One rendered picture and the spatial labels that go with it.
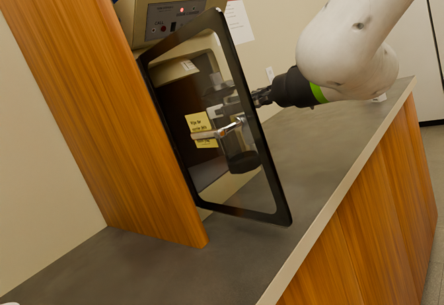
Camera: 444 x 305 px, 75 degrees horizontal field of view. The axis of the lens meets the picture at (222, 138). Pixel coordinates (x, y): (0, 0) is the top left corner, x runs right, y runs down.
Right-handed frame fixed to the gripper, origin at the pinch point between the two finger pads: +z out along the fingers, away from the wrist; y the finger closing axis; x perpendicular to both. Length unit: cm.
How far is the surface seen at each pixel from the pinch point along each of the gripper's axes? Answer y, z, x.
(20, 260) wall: 50, 52, 21
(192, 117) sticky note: 18.3, -6.3, -2.0
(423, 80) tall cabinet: -294, 5, 68
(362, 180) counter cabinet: -26.8, -18.0, 37.3
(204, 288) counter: 33.6, -9.9, 26.6
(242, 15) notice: -94, 51, -36
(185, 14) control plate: 1.9, 1.3, -25.0
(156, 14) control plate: 11.3, 0.6, -25.6
